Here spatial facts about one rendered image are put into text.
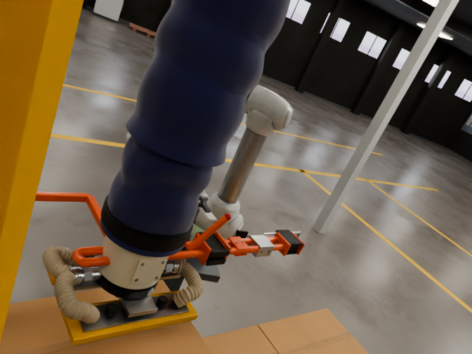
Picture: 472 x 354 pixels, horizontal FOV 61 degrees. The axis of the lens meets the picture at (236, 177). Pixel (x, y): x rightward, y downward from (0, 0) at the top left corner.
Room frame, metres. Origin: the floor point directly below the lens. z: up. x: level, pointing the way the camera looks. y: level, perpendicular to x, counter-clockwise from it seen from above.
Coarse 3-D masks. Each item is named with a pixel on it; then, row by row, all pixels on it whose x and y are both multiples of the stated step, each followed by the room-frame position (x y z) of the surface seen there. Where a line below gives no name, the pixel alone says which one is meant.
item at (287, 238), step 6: (276, 234) 1.29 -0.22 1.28; (282, 234) 1.29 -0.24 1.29; (288, 234) 1.31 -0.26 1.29; (294, 234) 1.34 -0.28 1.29; (282, 240) 1.26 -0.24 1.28; (288, 240) 1.27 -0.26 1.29; (294, 240) 1.29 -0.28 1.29; (300, 240) 1.31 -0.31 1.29; (288, 246) 1.24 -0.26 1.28; (294, 246) 1.28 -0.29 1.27; (300, 246) 1.30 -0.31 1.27; (282, 252) 1.25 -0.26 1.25; (288, 252) 1.26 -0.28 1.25; (294, 252) 1.29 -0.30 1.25; (300, 252) 1.30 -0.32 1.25
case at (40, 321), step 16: (160, 288) 1.18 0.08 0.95; (16, 304) 0.86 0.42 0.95; (32, 304) 0.88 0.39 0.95; (48, 304) 0.91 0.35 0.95; (16, 320) 0.81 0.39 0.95; (32, 320) 0.83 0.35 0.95; (48, 320) 0.85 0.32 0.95; (16, 336) 0.77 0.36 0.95; (32, 336) 0.79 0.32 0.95; (48, 336) 0.81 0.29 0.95; (64, 336) 0.83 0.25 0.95; (128, 336) 0.92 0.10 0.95; (144, 336) 0.94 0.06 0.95; (160, 336) 0.97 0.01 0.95; (176, 336) 1.00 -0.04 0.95; (192, 336) 1.03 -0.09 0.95; (0, 352) 0.71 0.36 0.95; (16, 352) 0.73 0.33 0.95; (32, 352) 0.75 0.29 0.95; (48, 352) 0.76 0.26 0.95; (64, 352) 0.78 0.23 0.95; (80, 352) 0.80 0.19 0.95; (96, 352) 0.82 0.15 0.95; (112, 352) 0.85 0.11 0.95; (128, 352) 0.87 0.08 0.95; (144, 352) 0.89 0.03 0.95; (160, 352) 0.92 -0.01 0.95; (176, 352) 0.94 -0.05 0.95; (192, 352) 0.97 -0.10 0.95; (208, 352) 0.99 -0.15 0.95
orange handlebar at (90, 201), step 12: (48, 192) 0.95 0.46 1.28; (60, 192) 0.97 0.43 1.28; (72, 192) 1.00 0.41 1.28; (96, 204) 0.99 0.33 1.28; (96, 216) 0.95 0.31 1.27; (228, 240) 1.12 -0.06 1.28; (240, 240) 1.14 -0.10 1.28; (276, 240) 1.27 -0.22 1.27; (84, 252) 0.79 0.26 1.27; (96, 252) 0.81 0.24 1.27; (180, 252) 0.95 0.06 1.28; (192, 252) 0.97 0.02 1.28; (240, 252) 1.10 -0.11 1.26; (252, 252) 1.14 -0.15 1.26; (84, 264) 0.75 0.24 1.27; (96, 264) 0.77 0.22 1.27; (108, 264) 0.79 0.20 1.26
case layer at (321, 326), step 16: (288, 320) 1.86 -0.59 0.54; (304, 320) 1.92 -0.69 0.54; (320, 320) 1.99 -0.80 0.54; (336, 320) 2.06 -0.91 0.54; (208, 336) 1.50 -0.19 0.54; (224, 336) 1.54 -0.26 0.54; (240, 336) 1.59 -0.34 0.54; (256, 336) 1.64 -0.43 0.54; (272, 336) 1.68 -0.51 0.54; (288, 336) 1.74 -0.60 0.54; (304, 336) 1.79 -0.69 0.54; (320, 336) 1.85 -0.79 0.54; (336, 336) 1.91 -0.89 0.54; (352, 336) 1.97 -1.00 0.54; (224, 352) 1.45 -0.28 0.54; (240, 352) 1.49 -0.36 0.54; (256, 352) 1.54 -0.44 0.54; (272, 352) 1.58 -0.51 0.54; (288, 352) 1.63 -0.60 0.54; (304, 352) 1.68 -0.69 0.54; (320, 352) 1.73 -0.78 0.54; (336, 352) 1.78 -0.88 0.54; (352, 352) 1.84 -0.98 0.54
